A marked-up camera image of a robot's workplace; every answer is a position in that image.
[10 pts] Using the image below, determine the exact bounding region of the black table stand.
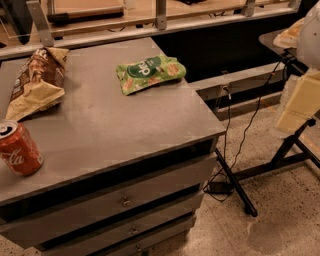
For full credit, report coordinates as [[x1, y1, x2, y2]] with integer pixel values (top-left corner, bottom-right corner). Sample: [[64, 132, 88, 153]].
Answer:
[[215, 118, 320, 217]]

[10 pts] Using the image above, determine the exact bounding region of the grey drawer cabinet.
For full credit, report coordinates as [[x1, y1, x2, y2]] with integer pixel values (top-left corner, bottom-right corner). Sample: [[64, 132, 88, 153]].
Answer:
[[0, 38, 224, 256]]

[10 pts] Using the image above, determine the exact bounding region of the brown chip bag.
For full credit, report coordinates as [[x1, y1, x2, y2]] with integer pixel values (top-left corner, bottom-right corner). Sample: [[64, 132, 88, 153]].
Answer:
[[6, 47, 69, 121]]

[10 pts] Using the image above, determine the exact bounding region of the red coke can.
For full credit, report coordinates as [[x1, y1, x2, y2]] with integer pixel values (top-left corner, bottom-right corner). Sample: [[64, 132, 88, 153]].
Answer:
[[0, 120, 43, 176]]

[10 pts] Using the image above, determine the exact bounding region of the black power adapter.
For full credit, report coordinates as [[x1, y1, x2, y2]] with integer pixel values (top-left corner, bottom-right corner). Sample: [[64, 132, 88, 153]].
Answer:
[[209, 182, 233, 194]]

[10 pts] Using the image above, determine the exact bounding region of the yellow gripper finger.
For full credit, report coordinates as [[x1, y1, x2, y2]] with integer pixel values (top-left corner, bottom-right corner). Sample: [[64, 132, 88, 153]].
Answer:
[[274, 70, 320, 135]]

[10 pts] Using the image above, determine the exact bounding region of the black power cable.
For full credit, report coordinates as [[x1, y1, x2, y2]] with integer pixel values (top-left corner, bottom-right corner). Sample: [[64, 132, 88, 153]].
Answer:
[[203, 54, 296, 203]]

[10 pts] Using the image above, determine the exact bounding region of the green chip bag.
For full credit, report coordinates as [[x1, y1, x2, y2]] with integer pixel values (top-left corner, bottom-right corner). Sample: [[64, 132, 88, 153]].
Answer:
[[116, 54, 186, 96]]

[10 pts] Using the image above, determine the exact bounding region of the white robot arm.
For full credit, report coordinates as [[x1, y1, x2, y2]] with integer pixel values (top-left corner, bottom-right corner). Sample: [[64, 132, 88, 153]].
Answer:
[[273, 1, 320, 135]]

